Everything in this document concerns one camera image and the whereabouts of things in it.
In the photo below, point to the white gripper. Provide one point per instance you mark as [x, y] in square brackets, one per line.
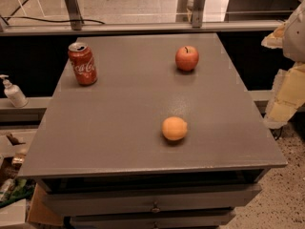
[295, 37]

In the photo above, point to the orange fruit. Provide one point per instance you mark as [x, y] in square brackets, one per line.
[174, 128]

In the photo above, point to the red coke can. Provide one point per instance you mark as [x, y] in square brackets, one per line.
[82, 61]

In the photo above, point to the red apple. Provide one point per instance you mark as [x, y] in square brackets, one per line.
[186, 58]

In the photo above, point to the grey drawer cabinet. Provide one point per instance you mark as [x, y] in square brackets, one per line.
[108, 137]

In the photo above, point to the upper grey drawer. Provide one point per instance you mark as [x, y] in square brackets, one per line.
[155, 200]

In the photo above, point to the grey drawer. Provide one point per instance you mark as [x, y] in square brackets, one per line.
[161, 220]
[155, 200]

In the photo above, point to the lower grey drawer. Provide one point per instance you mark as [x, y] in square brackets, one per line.
[161, 220]

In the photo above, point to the white pump bottle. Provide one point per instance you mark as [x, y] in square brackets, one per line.
[13, 93]

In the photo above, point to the cardboard box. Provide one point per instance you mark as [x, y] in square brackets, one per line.
[39, 212]

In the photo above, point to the green packaging clutter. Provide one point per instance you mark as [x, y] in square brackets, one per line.
[13, 190]

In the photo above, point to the metal railing frame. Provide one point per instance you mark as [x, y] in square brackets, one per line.
[25, 16]

